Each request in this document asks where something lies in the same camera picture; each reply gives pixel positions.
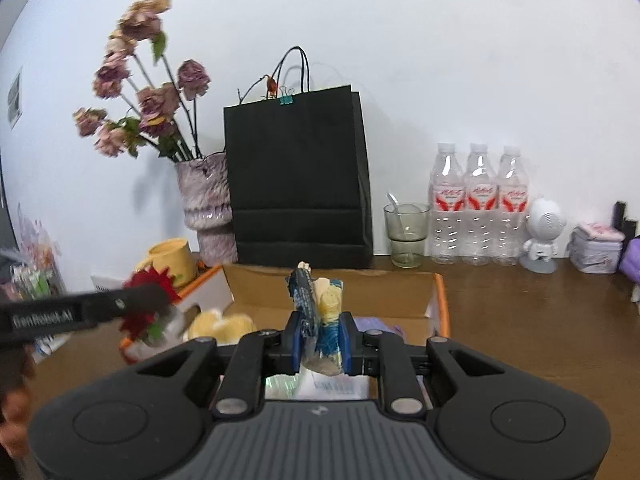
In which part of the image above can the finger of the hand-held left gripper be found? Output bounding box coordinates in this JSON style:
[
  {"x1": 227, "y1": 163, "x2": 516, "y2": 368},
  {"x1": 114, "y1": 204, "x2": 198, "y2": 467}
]
[{"x1": 80, "y1": 283, "x2": 174, "y2": 331}]

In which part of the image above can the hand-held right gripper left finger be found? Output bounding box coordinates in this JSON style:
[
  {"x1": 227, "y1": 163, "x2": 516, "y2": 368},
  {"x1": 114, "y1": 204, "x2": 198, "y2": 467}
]
[{"x1": 131, "y1": 311, "x2": 307, "y2": 421}]

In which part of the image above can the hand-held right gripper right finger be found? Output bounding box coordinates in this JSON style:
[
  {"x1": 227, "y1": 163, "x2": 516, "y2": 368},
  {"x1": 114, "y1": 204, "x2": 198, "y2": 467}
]
[{"x1": 339, "y1": 311, "x2": 506, "y2": 417}]

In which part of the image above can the blue yellow printed packet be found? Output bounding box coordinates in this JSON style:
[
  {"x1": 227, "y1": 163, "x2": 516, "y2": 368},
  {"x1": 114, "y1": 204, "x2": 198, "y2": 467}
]
[{"x1": 286, "y1": 261, "x2": 346, "y2": 376}]

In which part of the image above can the orange cardboard box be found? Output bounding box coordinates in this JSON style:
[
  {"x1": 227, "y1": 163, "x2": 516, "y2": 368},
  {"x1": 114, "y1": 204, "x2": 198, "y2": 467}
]
[{"x1": 120, "y1": 262, "x2": 450, "y2": 401}]

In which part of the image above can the person's left hand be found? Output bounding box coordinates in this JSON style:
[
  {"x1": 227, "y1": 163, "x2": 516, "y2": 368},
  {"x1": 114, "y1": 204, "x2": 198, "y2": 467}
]
[{"x1": 0, "y1": 347, "x2": 38, "y2": 461}]

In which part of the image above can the purple cloth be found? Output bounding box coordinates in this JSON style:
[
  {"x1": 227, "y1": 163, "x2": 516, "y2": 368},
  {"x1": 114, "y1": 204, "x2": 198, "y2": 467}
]
[{"x1": 355, "y1": 316, "x2": 431, "y2": 342}]

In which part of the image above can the white printed packet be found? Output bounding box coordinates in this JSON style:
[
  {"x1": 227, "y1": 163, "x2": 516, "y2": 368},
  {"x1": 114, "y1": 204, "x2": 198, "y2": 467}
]
[{"x1": 265, "y1": 375, "x2": 376, "y2": 401}]

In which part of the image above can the yellow ceramic mug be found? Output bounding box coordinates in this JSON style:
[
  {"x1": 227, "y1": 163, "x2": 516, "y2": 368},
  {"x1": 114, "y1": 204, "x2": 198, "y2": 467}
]
[{"x1": 135, "y1": 238, "x2": 197, "y2": 288}]

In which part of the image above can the clear bag of colourful packets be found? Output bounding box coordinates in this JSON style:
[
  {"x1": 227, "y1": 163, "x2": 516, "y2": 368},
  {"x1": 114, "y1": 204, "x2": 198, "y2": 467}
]
[{"x1": 10, "y1": 205, "x2": 68, "y2": 301}]

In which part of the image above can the yellow white plush toy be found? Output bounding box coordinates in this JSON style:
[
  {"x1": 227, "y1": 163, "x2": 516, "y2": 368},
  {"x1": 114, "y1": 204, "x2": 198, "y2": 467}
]
[{"x1": 182, "y1": 308, "x2": 257, "y2": 346}]

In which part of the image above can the clear drinking glass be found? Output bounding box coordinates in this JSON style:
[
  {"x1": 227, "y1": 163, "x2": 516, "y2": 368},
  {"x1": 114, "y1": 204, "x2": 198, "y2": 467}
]
[{"x1": 383, "y1": 202, "x2": 431, "y2": 268}]

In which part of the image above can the mottled purple ceramic vase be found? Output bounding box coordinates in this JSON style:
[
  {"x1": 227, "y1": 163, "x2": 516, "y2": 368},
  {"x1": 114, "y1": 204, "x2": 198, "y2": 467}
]
[{"x1": 176, "y1": 152, "x2": 238, "y2": 267}]

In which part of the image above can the metal spoon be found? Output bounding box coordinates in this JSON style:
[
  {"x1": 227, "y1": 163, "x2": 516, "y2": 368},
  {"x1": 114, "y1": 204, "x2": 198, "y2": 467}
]
[{"x1": 386, "y1": 191, "x2": 408, "y2": 236}]

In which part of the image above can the black paper bag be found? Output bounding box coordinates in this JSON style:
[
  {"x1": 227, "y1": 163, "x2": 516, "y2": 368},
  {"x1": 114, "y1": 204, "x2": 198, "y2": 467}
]
[{"x1": 222, "y1": 46, "x2": 375, "y2": 270}]

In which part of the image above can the clear water bottle red label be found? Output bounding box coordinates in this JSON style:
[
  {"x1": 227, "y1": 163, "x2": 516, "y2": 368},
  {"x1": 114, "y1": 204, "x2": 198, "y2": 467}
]
[
  {"x1": 429, "y1": 142, "x2": 466, "y2": 266},
  {"x1": 495, "y1": 146, "x2": 530, "y2": 267},
  {"x1": 462, "y1": 143, "x2": 498, "y2": 267}
]

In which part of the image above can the bunch of dried roses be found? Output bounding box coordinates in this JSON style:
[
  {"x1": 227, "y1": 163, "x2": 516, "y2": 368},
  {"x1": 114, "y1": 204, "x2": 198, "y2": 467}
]
[{"x1": 72, "y1": 0, "x2": 211, "y2": 163}]

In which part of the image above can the white robot figurine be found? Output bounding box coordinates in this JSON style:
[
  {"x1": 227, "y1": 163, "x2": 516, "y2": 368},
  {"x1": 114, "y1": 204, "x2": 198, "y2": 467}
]
[{"x1": 519, "y1": 197, "x2": 567, "y2": 275}]

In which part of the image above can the thin twig with red bud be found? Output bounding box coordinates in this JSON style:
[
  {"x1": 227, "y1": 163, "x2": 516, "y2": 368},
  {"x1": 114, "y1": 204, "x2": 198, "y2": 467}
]
[{"x1": 236, "y1": 57, "x2": 286, "y2": 107}]

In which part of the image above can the purple tissue pack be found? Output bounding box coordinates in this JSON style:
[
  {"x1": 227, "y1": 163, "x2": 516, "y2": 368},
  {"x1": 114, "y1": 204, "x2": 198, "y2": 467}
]
[{"x1": 618, "y1": 237, "x2": 640, "y2": 303}]

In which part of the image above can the small black bottle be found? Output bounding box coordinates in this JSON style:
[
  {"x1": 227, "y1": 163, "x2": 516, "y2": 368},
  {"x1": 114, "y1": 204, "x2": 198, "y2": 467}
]
[{"x1": 612, "y1": 201, "x2": 632, "y2": 238}]

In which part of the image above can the white wall switch plate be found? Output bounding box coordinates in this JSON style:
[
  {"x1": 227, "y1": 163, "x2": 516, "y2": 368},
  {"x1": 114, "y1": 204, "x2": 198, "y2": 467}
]
[{"x1": 7, "y1": 67, "x2": 23, "y2": 128}]

